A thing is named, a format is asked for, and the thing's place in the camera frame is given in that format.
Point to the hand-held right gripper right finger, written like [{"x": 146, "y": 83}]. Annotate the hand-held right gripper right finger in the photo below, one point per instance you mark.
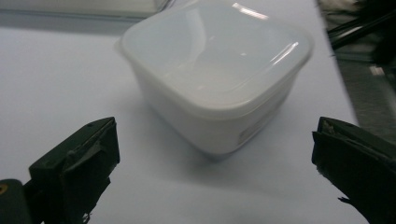
[{"x": 358, "y": 161}]

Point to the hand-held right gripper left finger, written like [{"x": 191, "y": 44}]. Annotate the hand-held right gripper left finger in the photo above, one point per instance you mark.
[{"x": 74, "y": 165}]

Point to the white plastic container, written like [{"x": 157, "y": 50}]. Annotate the white plastic container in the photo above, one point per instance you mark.
[
  {"x": 214, "y": 127},
  {"x": 214, "y": 53}
]

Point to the black metal stand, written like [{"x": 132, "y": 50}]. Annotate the black metal stand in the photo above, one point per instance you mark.
[{"x": 364, "y": 28}]

